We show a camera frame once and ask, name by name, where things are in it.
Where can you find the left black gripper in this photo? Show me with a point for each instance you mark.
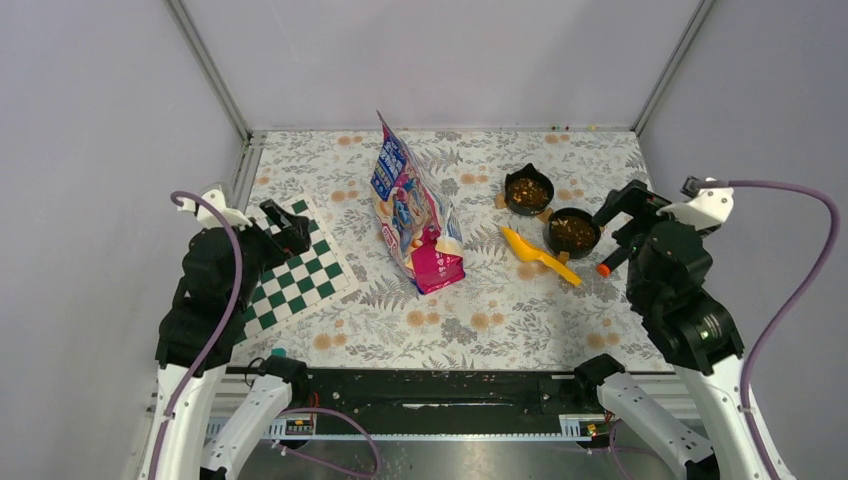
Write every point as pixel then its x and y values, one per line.
pixel 294 237

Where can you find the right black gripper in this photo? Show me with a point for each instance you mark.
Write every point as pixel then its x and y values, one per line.
pixel 636 199

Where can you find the yellow plastic scoop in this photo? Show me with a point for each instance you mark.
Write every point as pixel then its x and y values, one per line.
pixel 527 252

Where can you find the pink blue pet food bag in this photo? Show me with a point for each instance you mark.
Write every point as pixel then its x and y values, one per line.
pixel 417 219

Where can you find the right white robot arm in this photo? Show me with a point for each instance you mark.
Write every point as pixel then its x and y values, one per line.
pixel 661 246

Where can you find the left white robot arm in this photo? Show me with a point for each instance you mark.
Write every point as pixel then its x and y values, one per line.
pixel 221 270

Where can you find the black pet bowl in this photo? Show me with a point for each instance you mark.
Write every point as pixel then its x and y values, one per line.
pixel 569 233
pixel 526 192

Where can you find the green white chessboard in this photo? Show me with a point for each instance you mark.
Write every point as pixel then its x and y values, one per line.
pixel 301 286

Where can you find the black marker orange tip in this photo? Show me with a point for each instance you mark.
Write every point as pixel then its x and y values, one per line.
pixel 614 260

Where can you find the floral table mat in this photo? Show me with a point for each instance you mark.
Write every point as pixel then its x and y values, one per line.
pixel 505 314

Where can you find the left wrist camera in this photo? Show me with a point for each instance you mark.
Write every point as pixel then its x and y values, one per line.
pixel 210 208

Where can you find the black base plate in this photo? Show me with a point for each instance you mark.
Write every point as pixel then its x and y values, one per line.
pixel 435 403

